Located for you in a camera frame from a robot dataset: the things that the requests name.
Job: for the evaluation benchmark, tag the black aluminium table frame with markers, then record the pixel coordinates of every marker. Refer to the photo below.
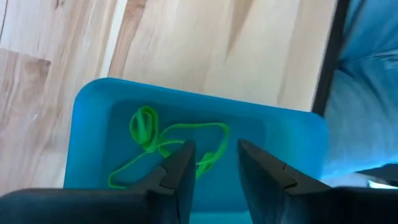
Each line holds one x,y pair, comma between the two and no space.
331,62

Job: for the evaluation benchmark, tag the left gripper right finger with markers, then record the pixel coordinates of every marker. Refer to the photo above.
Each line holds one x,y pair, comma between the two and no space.
264,186

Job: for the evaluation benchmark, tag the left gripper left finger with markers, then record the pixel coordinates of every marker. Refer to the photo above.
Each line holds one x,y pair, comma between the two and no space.
174,180

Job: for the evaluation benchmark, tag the teal plastic basket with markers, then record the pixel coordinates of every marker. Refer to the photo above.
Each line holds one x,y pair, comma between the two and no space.
93,140

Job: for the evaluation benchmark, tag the blue fabric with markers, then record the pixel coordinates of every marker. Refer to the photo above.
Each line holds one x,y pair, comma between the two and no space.
367,109

